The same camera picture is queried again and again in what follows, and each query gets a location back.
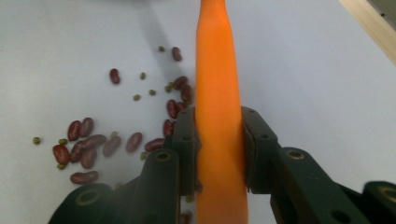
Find red kidney beans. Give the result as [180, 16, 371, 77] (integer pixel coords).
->
[51, 46, 200, 224]

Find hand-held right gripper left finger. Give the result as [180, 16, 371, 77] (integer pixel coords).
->
[169, 106, 202, 198]

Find white table cover sheet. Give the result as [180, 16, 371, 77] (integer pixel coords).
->
[0, 0, 396, 224]

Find grey brush with orange handle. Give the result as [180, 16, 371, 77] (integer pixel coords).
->
[194, 0, 250, 224]

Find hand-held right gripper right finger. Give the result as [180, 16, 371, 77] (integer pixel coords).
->
[240, 106, 282, 195]

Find dark red debris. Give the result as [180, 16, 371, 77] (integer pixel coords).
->
[32, 45, 196, 203]

